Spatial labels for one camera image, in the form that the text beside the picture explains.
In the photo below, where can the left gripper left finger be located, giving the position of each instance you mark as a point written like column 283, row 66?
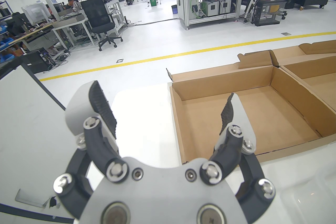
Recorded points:
column 95, row 135

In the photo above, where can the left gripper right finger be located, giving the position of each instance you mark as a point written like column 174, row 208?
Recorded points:
column 232, row 146

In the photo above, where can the shallow cardboard box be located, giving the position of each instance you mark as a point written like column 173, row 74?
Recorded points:
column 317, row 78
column 273, row 114

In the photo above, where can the white partition panel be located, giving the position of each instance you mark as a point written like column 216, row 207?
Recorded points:
column 23, row 130

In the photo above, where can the clear plastic tray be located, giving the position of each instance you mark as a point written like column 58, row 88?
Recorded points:
column 307, row 191

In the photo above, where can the white desk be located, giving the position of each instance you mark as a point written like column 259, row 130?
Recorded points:
column 73, row 25

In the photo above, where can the black office chair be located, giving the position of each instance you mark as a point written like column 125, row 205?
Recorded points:
column 98, row 17

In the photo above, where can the grey computer monitor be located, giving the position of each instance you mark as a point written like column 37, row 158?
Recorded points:
column 35, row 13

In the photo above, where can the black computer case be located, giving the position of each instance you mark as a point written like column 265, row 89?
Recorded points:
column 267, row 12

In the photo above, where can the green waste bin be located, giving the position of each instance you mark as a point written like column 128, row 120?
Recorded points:
column 152, row 1

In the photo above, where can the blue waste bin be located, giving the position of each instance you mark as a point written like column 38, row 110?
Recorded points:
column 174, row 9

